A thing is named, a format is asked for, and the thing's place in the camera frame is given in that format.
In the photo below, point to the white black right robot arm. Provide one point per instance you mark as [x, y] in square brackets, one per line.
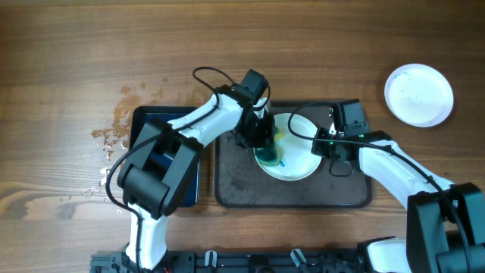
[445, 221]

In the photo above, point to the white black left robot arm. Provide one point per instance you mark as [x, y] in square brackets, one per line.
[156, 172]

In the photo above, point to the white plate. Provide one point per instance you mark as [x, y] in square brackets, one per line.
[298, 160]
[418, 95]

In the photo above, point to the black water tray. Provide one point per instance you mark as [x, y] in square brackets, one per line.
[146, 113]

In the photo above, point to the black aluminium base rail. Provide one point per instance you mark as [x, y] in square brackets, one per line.
[327, 261]

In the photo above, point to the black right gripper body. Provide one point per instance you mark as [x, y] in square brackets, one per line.
[330, 149]

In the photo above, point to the dark brown serving tray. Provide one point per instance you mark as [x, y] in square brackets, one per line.
[239, 182]

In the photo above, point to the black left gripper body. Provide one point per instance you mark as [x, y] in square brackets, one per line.
[257, 131]

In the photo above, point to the green yellow sponge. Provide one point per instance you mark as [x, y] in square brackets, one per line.
[271, 156]

